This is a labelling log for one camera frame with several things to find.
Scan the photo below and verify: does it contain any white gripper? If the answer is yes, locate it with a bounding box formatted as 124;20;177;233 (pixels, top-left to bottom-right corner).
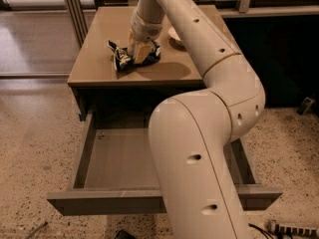
128;8;163;64

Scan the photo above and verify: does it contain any blue chip bag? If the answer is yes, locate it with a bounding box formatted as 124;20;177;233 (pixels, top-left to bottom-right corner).
108;40;160;72

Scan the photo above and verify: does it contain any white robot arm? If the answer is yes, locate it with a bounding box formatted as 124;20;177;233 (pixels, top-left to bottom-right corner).
129;0;265;239

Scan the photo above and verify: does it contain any grey drawer cabinet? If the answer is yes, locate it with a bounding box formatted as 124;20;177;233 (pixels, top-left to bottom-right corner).
67;5;257;122

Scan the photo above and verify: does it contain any white bowl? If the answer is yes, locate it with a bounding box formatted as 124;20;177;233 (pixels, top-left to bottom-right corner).
168;27;183;46

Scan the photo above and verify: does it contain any black object on floor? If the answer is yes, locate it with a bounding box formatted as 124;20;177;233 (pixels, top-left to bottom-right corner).
115;230;137;239

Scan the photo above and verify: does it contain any metal rod on floor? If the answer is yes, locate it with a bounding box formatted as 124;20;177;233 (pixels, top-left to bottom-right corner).
25;221;48;239

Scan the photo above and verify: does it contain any white power strip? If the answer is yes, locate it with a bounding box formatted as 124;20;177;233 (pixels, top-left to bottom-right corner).
268;220;319;239

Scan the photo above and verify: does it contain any metal railing frame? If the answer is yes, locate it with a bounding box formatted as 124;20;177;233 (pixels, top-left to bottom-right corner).
59;0;319;49

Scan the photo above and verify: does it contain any dark object by wall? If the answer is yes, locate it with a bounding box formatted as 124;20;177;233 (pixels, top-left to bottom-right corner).
297;96;315;116

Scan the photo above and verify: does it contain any black cable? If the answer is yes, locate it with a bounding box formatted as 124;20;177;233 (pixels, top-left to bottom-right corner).
248;222;275;239

